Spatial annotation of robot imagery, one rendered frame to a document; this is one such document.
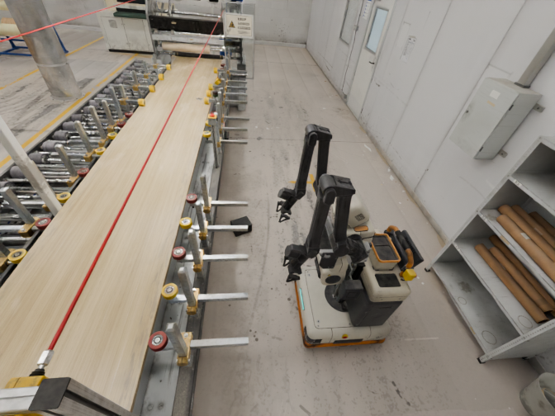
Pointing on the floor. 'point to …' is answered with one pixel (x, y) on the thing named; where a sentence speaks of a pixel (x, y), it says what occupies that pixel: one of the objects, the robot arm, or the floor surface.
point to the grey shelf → (506, 196)
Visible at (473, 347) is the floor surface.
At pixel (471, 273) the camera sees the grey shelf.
